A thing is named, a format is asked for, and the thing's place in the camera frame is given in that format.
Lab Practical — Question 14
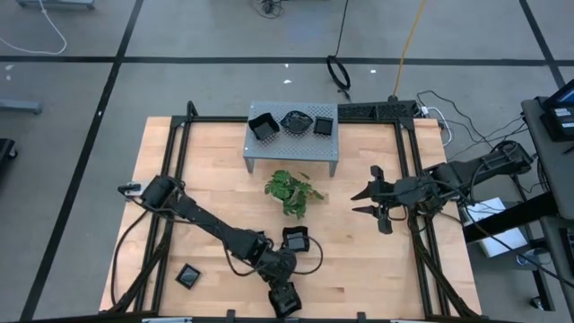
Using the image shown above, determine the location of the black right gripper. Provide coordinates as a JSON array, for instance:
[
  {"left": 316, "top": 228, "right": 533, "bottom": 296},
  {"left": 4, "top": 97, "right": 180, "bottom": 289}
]
[{"left": 350, "top": 164, "right": 404, "bottom": 235}]

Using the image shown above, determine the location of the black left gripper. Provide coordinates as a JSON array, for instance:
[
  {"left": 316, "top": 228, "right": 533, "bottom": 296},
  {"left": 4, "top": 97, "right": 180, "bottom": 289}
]
[{"left": 267, "top": 276, "right": 302, "bottom": 316}]

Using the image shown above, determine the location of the green potted plant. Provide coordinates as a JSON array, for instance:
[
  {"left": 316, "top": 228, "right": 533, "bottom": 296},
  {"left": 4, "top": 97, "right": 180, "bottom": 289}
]
[{"left": 264, "top": 169, "right": 325, "bottom": 221}]

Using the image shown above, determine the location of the small square black plate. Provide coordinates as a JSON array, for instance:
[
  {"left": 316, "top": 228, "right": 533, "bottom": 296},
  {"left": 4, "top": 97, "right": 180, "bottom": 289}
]
[
  {"left": 312, "top": 116, "right": 335, "bottom": 137},
  {"left": 174, "top": 263, "right": 202, "bottom": 291}
]

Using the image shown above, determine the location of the black perforated metal box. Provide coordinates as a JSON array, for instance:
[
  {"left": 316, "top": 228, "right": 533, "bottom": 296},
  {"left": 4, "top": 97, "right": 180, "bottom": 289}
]
[{"left": 339, "top": 100, "right": 419, "bottom": 123}]

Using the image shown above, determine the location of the grey perforated metal shelf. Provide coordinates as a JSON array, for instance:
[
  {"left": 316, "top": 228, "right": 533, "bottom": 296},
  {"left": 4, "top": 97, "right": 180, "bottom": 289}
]
[{"left": 242, "top": 100, "right": 340, "bottom": 178}]

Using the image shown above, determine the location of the black metal beam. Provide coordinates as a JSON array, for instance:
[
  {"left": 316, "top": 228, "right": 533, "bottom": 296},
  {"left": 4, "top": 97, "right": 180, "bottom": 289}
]
[{"left": 461, "top": 191, "right": 561, "bottom": 244}]

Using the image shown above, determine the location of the white box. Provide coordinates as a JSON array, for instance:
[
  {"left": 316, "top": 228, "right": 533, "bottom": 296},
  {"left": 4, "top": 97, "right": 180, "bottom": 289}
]
[{"left": 459, "top": 196, "right": 530, "bottom": 259}]

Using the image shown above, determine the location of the grey side desk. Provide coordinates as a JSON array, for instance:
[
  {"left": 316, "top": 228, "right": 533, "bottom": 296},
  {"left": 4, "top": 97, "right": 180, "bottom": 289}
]
[{"left": 521, "top": 96, "right": 574, "bottom": 323}]

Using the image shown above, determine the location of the black device with labels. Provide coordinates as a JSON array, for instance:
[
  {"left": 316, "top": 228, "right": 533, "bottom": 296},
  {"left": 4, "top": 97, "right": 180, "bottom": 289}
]
[{"left": 539, "top": 105, "right": 574, "bottom": 143}]

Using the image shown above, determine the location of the blue screen monitor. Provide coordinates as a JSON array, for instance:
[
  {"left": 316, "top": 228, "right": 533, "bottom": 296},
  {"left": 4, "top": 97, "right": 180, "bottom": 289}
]
[{"left": 542, "top": 79, "right": 574, "bottom": 109}]

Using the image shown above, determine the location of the grey metal floor bar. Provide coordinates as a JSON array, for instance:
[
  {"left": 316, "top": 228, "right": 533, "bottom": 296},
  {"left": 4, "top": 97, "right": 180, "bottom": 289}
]
[{"left": 0, "top": 98, "right": 44, "bottom": 116}]

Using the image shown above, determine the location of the grey metal table base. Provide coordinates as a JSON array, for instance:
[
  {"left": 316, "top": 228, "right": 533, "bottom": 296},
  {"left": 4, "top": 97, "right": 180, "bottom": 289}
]
[{"left": 16, "top": 0, "right": 96, "bottom": 11}]

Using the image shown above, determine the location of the black coiled floor cable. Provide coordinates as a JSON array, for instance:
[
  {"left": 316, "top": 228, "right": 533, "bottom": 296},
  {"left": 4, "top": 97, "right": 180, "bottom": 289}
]
[{"left": 326, "top": 0, "right": 353, "bottom": 102}]

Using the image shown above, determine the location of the yellow floor cable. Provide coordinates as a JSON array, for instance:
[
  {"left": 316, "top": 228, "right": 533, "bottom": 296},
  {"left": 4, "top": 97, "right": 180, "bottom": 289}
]
[{"left": 392, "top": 0, "right": 427, "bottom": 100}]

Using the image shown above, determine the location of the black frame cable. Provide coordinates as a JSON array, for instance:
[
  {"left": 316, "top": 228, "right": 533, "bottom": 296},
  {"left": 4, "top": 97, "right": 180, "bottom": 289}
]
[{"left": 109, "top": 205, "right": 152, "bottom": 309}]

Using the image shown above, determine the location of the black cable bundle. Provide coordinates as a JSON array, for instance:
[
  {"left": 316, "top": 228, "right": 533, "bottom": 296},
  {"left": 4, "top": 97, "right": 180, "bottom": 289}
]
[{"left": 250, "top": 0, "right": 288, "bottom": 20}]

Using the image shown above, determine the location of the white floor cable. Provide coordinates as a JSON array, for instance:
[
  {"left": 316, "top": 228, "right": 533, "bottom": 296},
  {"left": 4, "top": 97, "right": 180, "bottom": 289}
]
[{"left": 0, "top": 0, "right": 68, "bottom": 56}]

